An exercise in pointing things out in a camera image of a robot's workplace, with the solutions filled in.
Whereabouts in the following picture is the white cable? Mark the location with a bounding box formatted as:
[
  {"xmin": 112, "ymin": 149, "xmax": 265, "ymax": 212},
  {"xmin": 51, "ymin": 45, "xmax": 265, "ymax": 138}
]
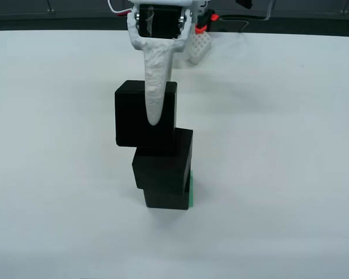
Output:
[{"xmin": 263, "ymin": 0, "xmax": 273, "ymax": 22}]

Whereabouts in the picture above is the green striped square marker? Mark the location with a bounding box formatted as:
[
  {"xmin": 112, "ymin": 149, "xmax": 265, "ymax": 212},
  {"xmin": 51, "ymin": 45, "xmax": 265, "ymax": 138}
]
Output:
[{"xmin": 188, "ymin": 170, "xmax": 195, "ymax": 208}]

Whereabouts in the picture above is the black orange clamp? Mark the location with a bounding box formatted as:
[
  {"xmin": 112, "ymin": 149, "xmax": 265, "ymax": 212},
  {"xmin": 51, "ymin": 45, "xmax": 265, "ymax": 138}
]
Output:
[{"xmin": 195, "ymin": 8, "xmax": 220, "ymax": 33}]

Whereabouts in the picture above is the black cube with seam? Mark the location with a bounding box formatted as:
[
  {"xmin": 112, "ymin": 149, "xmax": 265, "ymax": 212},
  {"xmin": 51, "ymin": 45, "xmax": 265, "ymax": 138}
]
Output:
[{"xmin": 131, "ymin": 127, "xmax": 194, "ymax": 196}]

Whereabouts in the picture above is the red white servo wire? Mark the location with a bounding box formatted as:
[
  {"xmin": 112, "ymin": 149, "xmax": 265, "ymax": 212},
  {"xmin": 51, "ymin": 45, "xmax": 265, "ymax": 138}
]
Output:
[{"xmin": 107, "ymin": 0, "xmax": 133, "ymax": 17}]

